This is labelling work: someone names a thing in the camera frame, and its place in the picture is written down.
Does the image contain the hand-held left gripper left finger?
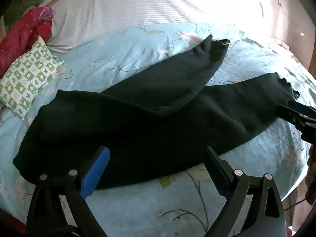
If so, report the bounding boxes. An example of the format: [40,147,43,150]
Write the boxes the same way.
[26,146,111,237]

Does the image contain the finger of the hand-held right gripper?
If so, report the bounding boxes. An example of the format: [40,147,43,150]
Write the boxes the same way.
[276,106,309,129]
[288,99,316,116]

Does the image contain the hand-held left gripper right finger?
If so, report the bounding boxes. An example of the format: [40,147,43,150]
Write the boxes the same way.
[205,146,288,237]

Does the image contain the black pants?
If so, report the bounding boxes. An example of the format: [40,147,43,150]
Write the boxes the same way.
[12,35,300,190]

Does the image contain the person's right hand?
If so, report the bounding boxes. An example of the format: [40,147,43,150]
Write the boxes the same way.
[306,153,316,206]

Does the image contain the light blue floral bedsheet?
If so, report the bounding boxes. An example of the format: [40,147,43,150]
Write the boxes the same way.
[0,22,316,237]

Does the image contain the green checkered pillow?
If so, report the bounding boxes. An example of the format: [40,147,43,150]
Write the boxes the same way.
[0,36,65,121]

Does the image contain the red quilt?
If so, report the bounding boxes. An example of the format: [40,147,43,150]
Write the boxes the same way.
[0,6,55,78]

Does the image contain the white striped bedsheet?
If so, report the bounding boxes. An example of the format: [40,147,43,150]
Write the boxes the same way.
[37,0,272,55]

